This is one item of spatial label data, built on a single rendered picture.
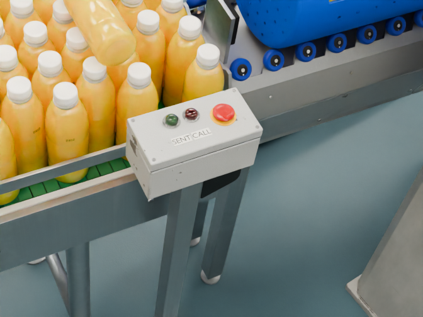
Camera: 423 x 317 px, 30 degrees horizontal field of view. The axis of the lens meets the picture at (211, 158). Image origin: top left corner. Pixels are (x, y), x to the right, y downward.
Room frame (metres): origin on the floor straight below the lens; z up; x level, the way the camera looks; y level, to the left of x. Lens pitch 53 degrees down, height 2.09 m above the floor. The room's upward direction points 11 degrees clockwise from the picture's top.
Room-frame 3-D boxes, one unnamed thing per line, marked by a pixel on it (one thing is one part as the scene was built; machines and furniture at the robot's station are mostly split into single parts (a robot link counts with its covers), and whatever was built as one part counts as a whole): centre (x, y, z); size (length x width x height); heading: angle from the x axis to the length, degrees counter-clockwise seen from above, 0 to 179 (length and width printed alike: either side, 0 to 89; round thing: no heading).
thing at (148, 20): (1.02, 0.16, 1.10); 0.04 x 0.04 x 0.02
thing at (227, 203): (1.15, -0.06, 0.31); 0.06 x 0.06 x 0.63; 35
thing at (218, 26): (1.17, 0.03, 0.99); 0.10 x 0.02 x 0.12; 35
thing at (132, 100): (0.89, 0.15, 1.00); 0.07 x 0.07 x 0.20
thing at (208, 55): (0.96, 0.04, 1.10); 0.04 x 0.04 x 0.02
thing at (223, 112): (0.84, -0.01, 1.11); 0.04 x 0.04 x 0.01
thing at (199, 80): (0.96, 0.04, 1.00); 0.07 x 0.07 x 0.20
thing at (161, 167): (0.81, 0.04, 1.05); 0.20 x 0.10 x 0.10; 125
